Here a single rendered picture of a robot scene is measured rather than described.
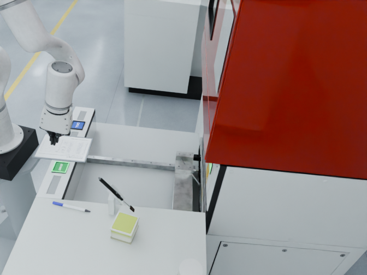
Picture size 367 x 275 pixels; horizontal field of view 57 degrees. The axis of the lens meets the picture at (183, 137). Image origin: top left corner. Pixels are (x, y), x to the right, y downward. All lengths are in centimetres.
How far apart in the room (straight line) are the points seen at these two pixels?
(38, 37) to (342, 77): 84
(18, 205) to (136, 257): 89
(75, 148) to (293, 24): 101
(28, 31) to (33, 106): 232
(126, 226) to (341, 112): 73
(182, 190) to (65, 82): 66
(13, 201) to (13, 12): 104
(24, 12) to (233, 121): 65
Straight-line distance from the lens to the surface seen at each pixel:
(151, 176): 155
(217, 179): 113
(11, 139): 163
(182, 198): 141
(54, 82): 110
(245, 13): 81
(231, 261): 159
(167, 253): 117
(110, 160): 158
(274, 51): 86
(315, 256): 162
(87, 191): 151
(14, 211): 193
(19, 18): 108
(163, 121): 314
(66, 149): 149
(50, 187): 137
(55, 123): 122
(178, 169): 148
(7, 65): 145
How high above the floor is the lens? 199
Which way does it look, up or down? 42 degrees down
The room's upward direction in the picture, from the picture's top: 9 degrees clockwise
